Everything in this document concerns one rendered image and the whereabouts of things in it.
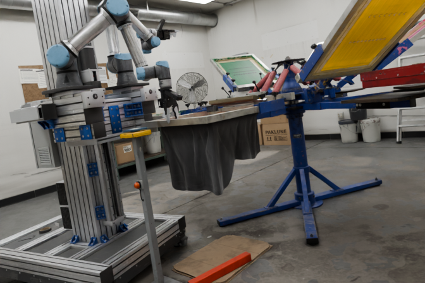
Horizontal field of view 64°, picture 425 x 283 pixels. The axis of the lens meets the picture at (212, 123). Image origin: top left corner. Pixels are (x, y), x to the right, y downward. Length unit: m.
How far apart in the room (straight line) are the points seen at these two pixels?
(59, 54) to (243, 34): 5.82
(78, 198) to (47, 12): 1.24
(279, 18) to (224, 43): 1.47
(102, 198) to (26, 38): 3.80
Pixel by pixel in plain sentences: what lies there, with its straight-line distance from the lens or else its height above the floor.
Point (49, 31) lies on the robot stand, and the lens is 2.54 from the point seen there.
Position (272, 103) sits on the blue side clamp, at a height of 0.99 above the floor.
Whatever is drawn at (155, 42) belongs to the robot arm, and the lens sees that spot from 2.64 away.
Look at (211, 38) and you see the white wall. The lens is 8.08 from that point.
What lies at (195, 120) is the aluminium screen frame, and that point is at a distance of 1.85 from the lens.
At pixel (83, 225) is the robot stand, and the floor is 0.34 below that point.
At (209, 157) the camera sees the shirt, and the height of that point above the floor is 0.75.
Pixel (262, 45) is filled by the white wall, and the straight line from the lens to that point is 7.22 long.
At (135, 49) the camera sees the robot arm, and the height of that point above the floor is 1.43.
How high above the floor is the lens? 1.09
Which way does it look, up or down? 4 degrees down
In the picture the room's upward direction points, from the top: 8 degrees counter-clockwise
